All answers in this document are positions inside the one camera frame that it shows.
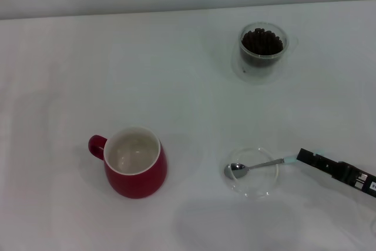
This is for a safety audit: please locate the clear glass saucer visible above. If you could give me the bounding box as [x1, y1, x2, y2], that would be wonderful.
[221, 146, 280, 199]
[231, 46, 284, 85]

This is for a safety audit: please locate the red ceramic mug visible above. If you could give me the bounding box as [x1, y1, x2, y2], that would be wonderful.
[88, 126, 169, 199]

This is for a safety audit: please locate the steel spoon with blue handle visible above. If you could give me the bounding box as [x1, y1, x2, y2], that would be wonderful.
[223, 149, 324, 180]

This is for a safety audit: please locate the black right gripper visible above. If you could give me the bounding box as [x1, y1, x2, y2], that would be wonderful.
[296, 148, 376, 198]

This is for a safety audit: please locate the clear glass cup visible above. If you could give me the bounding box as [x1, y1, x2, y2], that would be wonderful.
[237, 21, 300, 68]

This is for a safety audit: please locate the coffee beans pile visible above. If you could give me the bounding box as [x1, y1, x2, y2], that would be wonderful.
[241, 27, 284, 66]

